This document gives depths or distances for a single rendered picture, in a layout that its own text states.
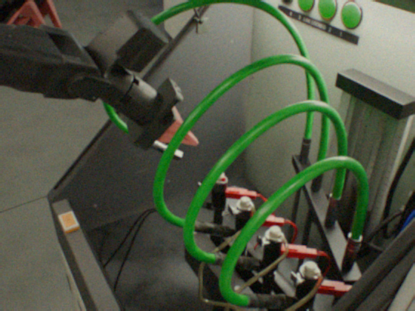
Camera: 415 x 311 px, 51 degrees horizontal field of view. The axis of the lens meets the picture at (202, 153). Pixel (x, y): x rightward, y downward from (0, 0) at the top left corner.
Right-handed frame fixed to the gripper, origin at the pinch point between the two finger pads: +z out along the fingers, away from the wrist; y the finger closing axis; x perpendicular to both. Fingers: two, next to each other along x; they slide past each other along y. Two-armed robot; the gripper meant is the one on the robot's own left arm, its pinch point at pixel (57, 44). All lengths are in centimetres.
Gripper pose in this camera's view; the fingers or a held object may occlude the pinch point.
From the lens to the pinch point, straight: 78.2
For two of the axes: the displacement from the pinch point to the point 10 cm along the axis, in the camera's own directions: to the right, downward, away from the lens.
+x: -7.3, 6.2, 2.9
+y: 0.6, -3.6, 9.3
